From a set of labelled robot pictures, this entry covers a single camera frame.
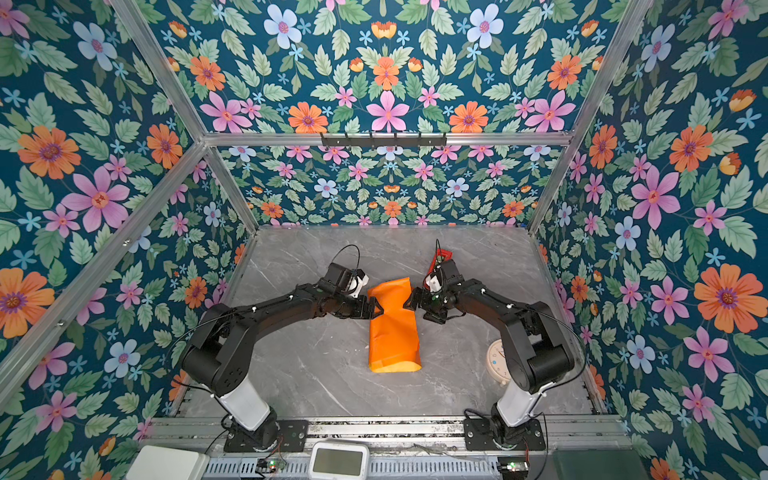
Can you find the white display device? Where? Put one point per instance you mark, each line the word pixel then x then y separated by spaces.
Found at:
pixel 339 460

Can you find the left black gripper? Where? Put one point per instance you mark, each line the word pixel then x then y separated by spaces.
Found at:
pixel 361 312

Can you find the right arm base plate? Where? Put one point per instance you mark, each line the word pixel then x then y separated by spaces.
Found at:
pixel 483 434

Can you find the black hook rail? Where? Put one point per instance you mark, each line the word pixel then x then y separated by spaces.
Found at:
pixel 370 140

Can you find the red tape dispenser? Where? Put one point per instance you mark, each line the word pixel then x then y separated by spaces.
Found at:
pixel 441 255

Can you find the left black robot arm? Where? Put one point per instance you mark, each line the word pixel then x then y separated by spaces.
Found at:
pixel 219 353

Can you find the green mat bottom right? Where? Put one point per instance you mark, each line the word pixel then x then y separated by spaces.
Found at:
pixel 599 464

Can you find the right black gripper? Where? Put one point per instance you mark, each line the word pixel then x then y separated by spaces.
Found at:
pixel 416 295

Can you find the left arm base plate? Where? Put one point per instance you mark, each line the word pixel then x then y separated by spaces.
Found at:
pixel 286 436

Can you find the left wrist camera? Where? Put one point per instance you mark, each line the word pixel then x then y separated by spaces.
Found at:
pixel 358 281

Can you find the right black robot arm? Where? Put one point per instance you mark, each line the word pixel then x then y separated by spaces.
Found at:
pixel 536 352

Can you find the white round clock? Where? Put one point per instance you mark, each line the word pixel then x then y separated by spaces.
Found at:
pixel 496 363

